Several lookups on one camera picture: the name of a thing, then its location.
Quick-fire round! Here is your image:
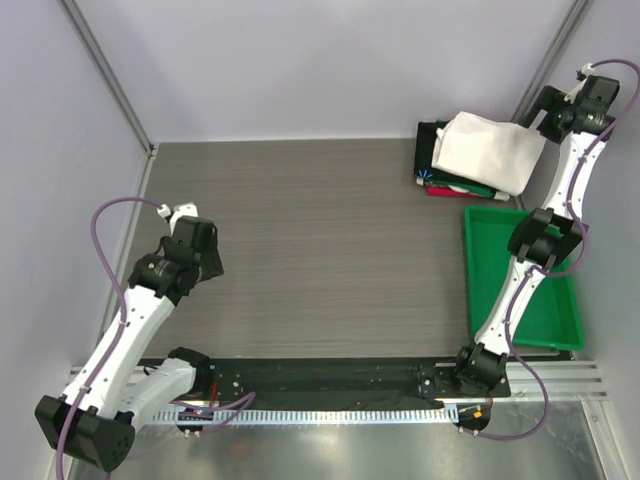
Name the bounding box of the folded red t-shirt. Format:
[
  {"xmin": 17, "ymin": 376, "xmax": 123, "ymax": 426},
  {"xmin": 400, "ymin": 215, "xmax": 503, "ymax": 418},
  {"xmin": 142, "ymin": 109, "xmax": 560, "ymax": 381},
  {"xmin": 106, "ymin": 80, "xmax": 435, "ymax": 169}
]
[{"xmin": 426, "ymin": 185, "xmax": 465, "ymax": 198}]

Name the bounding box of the slotted cable duct rail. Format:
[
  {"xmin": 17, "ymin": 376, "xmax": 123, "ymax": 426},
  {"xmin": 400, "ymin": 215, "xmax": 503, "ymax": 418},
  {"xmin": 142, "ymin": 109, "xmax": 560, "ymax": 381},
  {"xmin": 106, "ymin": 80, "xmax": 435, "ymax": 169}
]
[{"xmin": 148, "ymin": 405, "xmax": 459, "ymax": 427}]

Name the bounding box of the aluminium frame post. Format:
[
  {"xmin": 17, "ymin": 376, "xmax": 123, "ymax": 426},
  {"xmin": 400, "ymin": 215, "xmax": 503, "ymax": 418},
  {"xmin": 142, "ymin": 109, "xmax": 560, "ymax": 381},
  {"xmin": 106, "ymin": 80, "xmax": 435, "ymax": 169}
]
[
  {"xmin": 511, "ymin": 0, "xmax": 593, "ymax": 123},
  {"xmin": 58, "ymin": 0, "xmax": 154, "ymax": 158}
]

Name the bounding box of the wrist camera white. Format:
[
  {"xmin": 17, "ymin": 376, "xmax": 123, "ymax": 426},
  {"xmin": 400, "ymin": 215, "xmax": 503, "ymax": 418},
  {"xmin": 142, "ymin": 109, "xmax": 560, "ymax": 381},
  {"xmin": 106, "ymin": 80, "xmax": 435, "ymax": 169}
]
[
  {"xmin": 564, "ymin": 63, "xmax": 596, "ymax": 104},
  {"xmin": 156, "ymin": 203, "xmax": 198, "ymax": 234}
]

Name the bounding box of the green plastic tray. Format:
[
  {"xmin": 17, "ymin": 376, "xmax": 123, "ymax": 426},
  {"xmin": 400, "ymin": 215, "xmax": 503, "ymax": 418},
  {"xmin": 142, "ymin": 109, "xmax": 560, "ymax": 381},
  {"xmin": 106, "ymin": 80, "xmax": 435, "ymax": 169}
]
[{"xmin": 462, "ymin": 206, "xmax": 584, "ymax": 351}]

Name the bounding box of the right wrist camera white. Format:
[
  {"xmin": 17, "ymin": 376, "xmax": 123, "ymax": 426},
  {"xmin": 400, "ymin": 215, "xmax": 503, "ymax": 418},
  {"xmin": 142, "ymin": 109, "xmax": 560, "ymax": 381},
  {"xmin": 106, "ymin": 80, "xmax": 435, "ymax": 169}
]
[{"xmin": 564, "ymin": 63, "xmax": 596, "ymax": 104}]

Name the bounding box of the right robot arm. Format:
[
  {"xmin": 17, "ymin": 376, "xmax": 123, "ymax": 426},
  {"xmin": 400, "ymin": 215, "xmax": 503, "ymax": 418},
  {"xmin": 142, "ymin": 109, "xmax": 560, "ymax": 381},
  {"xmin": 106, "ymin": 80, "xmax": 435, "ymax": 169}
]
[{"xmin": 450, "ymin": 73, "xmax": 620, "ymax": 396}]

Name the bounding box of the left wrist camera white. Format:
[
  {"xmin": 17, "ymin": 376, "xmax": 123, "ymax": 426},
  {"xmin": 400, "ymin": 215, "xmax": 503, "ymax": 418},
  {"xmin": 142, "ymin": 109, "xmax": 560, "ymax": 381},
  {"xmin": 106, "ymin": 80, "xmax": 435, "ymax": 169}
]
[{"xmin": 156, "ymin": 203, "xmax": 198, "ymax": 234}]

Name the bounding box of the right aluminium frame post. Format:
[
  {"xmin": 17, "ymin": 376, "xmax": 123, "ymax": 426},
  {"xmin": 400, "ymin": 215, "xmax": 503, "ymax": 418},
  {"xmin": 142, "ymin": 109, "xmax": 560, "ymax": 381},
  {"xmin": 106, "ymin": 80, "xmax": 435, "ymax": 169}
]
[{"xmin": 511, "ymin": 0, "xmax": 593, "ymax": 123}]

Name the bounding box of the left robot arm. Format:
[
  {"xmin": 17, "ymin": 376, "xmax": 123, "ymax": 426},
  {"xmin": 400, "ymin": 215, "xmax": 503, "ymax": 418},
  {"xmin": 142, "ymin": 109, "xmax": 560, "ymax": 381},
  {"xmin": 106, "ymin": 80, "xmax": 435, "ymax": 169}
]
[{"xmin": 35, "ymin": 215, "xmax": 224, "ymax": 473}]

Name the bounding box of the aluminium extrusion crossbar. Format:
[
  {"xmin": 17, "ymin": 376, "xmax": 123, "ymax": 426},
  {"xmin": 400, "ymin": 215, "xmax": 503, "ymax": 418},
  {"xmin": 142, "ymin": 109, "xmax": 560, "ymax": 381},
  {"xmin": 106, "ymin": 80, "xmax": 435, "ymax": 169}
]
[{"xmin": 67, "ymin": 360, "xmax": 610, "ymax": 407}]

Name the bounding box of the left aluminium frame post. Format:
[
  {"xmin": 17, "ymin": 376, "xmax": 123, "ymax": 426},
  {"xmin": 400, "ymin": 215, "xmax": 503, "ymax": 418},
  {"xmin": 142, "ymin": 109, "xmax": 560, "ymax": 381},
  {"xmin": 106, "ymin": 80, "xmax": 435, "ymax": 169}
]
[{"xmin": 58, "ymin": 0, "xmax": 154, "ymax": 158}]

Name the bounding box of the white t-shirt red print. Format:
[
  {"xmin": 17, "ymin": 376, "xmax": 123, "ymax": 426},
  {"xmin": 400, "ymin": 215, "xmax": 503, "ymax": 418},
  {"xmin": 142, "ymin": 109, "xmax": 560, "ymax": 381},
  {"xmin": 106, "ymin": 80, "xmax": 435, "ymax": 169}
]
[{"xmin": 432, "ymin": 111, "xmax": 546, "ymax": 196}]

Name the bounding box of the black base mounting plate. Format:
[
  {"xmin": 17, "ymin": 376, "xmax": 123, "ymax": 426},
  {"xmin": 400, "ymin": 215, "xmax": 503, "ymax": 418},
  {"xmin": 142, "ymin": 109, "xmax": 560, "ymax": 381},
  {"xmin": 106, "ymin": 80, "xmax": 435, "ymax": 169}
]
[{"xmin": 179, "ymin": 357, "xmax": 511, "ymax": 412}]

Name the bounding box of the folded green t-shirt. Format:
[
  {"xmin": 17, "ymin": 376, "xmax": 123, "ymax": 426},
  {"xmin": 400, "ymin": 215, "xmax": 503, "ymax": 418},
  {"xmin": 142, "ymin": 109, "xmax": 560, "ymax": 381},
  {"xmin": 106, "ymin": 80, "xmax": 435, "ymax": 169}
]
[{"xmin": 429, "ymin": 177, "xmax": 497, "ymax": 198}]

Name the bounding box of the folded white t-shirt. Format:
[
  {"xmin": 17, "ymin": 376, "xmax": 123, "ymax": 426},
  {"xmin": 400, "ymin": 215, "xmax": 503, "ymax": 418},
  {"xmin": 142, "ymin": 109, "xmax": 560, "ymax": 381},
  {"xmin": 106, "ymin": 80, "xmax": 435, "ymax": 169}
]
[{"xmin": 492, "ymin": 190, "xmax": 511, "ymax": 202}]

